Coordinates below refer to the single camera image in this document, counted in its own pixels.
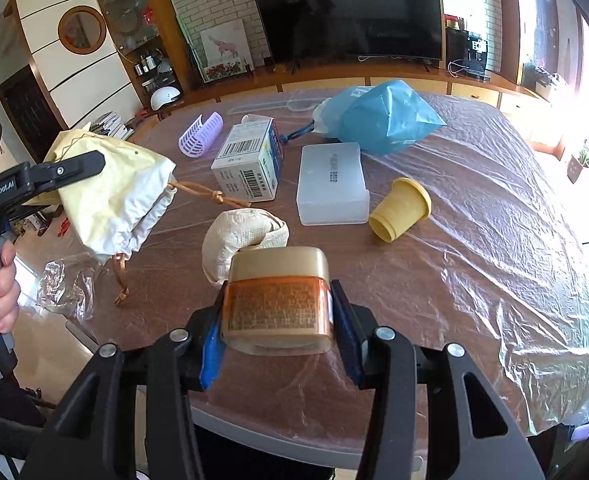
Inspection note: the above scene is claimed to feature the small potted plant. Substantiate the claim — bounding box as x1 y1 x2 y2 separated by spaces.
567 149 589 182

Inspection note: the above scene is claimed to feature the pale yellow drawstring bag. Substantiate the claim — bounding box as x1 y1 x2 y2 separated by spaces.
24 127 251 307

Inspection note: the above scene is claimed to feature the white helmet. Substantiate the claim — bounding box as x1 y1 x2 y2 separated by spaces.
147 85 184 110

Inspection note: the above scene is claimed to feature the amber jar with gold lid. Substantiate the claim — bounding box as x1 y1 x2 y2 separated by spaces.
221 246 336 357

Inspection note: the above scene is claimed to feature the blue drawstring bag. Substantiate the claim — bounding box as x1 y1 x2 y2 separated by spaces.
277 79 448 156

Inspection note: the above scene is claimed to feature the white cardboard box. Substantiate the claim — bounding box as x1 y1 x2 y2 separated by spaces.
210 116 285 203

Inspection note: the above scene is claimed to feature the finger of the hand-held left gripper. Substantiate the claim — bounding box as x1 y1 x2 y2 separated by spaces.
19 151 106 196

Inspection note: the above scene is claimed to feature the stack of books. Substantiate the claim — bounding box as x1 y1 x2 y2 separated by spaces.
82 112 135 142

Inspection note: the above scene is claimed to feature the crumpled clear plastic wrap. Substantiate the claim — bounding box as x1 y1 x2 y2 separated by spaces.
37 255 96 322

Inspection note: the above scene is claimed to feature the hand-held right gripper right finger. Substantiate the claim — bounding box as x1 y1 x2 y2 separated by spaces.
329 279 548 480

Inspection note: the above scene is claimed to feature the wooden television cabinet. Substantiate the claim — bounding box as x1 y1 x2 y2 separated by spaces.
159 62 550 111

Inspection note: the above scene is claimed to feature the wooden side table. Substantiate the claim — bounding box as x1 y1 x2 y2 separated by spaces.
124 111 161 134

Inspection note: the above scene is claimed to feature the black coffee machine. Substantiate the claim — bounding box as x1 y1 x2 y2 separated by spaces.
445 27 491 80

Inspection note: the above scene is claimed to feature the black flat television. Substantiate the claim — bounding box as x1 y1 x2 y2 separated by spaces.
248 0 446 69

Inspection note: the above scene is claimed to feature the round framed picture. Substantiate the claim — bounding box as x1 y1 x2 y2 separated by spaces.
57 5 108 56

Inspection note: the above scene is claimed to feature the giraffe picture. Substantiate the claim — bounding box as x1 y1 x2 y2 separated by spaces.
199 20 253 84

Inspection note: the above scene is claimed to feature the translucent plastic box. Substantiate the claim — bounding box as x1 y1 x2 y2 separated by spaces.
296 142 370 226

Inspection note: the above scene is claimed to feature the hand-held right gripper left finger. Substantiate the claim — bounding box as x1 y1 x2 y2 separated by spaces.
19 285 235 480

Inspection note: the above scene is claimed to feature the purple hair roller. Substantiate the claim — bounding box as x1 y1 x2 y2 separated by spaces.
177 111 224 160

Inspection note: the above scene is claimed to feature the dark wooden door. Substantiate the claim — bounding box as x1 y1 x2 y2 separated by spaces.
0 65 68 164

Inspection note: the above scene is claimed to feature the yellow plastic cup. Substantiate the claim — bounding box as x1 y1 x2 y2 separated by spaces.
369 177 432 246

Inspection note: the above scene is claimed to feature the glass display cabinet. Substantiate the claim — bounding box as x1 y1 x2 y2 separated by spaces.
87 0 185 107

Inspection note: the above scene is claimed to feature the crumpled paper towel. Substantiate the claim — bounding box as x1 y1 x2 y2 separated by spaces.
202 208 291 288

